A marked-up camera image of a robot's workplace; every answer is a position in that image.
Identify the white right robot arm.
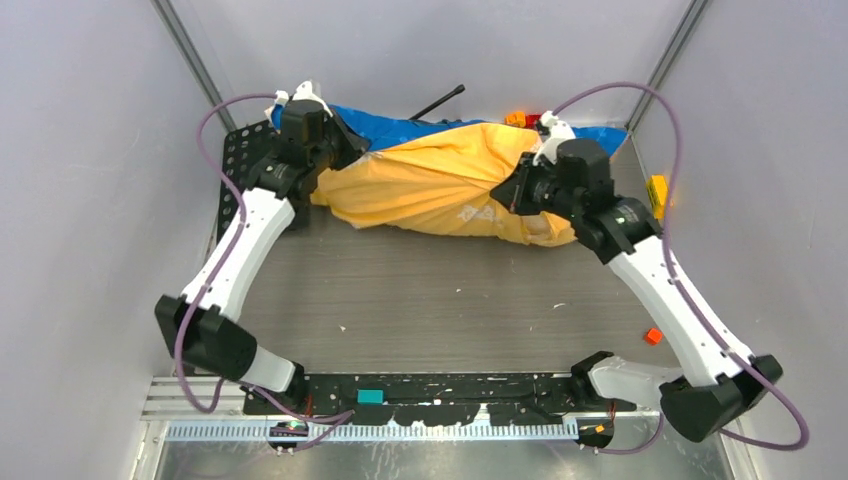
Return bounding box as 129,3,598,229
491,112,783,442

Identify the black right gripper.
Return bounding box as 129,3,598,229
493,150,582,221

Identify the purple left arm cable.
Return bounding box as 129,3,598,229
173,92,356,452

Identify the yellow toy block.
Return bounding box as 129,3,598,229
646,175,669,221

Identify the teal rectangular block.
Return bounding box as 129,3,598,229
357,389,385,405

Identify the red toy block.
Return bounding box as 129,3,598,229
525,114,540,128

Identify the orange toy block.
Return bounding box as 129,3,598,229
504,111,527,128

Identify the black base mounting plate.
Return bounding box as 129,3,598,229
241,372,637,427

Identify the small orange cube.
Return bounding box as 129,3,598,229
643,328,664,346

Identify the blue cartoon pillowcase orange lining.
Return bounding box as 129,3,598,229
271,104,629,249

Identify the aluminium slotted rail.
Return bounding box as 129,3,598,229
164,418,579,443

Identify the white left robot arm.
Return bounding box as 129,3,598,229
155,80,369,414

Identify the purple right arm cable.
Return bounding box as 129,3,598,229
549,82,811,456

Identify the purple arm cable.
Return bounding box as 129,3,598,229
173,92,356,452
549,82,811,456

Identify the black folded tripod stand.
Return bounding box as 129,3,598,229
409,84,466,121

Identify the black perforated metal plate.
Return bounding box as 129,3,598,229
216,120,277,240

